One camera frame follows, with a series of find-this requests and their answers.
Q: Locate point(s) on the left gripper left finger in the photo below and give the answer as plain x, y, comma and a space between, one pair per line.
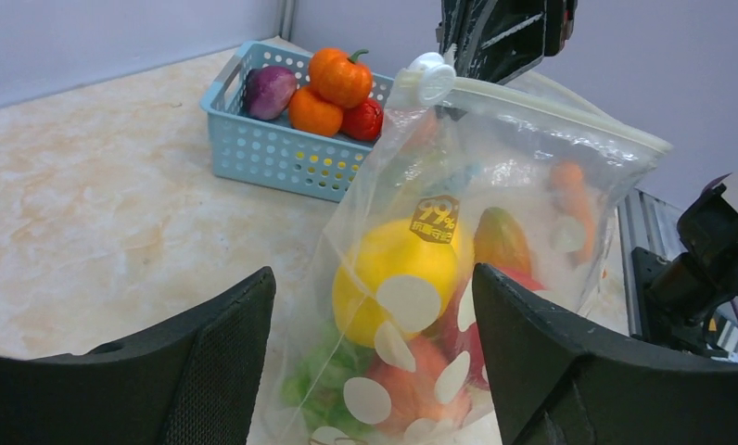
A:
191, 379

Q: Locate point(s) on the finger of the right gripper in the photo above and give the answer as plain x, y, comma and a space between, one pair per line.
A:
495, 41

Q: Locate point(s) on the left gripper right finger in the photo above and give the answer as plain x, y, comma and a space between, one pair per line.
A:
559, 378

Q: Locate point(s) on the red toy apple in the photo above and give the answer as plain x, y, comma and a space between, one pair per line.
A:
458, 333

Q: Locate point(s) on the green toy grapes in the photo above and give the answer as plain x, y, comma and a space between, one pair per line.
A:
316, 384

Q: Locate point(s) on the clear dotted zip bag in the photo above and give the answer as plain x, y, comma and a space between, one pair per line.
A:
382, 345

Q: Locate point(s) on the small orange toy fruit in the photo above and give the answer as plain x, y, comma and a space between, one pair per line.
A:
435, 390

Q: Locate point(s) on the yellow toy lemon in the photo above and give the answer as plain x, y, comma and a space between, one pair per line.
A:
394, 276

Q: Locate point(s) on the blue perforated plastic basket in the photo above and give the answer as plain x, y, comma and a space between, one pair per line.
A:
272, 153

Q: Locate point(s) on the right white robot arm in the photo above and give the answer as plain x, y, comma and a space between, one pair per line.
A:
677, 306

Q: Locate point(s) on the red toy pepper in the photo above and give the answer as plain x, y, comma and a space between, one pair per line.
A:
364, 122

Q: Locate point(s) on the orange toy carrot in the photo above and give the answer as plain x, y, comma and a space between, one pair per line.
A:
567, 179

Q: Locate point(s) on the orange toy pumpkin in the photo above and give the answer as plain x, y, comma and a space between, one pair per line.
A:
339, 77

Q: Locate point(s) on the orange toy tangerine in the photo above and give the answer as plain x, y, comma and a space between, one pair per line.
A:
309, 113

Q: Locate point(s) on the purple toy onion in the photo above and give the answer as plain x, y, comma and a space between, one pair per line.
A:
268, 91

